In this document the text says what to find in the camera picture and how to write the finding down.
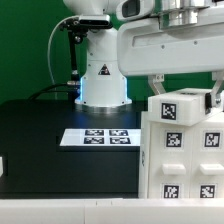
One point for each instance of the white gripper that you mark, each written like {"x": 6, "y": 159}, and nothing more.
{"x": 144, "y": 49}

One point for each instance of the white left rail block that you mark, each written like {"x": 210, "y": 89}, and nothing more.
{"x": 1, "y": 166}

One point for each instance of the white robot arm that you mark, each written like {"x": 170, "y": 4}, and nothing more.
{"x": 103, "y": 84}

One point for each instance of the white marker base sheet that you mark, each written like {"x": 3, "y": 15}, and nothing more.
{"x": 100, "y": 137}

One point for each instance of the black camera on stand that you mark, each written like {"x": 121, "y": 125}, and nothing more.
{"x": 77, "y": 28}

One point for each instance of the white front rail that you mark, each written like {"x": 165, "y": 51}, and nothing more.
{"x": 112, "y": 211}

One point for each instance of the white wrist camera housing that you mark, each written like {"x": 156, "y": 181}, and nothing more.
{"x": 129, "y": 10}

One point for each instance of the white door panel with knob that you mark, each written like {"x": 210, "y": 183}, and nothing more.
{"x": 207, "y": 169}

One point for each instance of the white cabinet box part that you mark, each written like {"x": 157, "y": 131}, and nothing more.
{"x": 182, "y": 107}

